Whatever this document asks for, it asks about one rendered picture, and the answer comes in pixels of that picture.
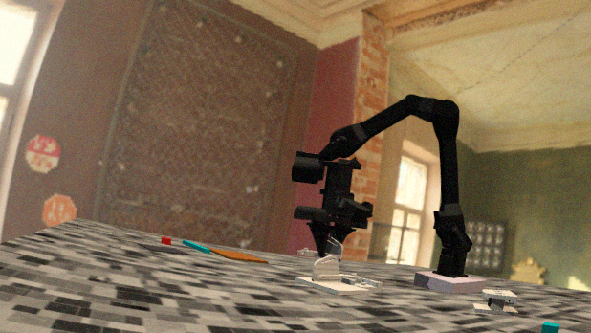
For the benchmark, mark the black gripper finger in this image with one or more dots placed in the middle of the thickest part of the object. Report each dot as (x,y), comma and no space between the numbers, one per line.
(339,234)
(320,233)

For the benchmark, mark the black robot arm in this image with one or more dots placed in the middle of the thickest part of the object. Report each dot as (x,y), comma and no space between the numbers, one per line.
(448,221)

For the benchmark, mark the orange flat plate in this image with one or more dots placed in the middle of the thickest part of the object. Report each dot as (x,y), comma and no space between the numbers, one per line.
(238,256)

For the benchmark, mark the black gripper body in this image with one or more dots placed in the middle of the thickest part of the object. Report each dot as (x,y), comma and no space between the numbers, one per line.
(321,216)

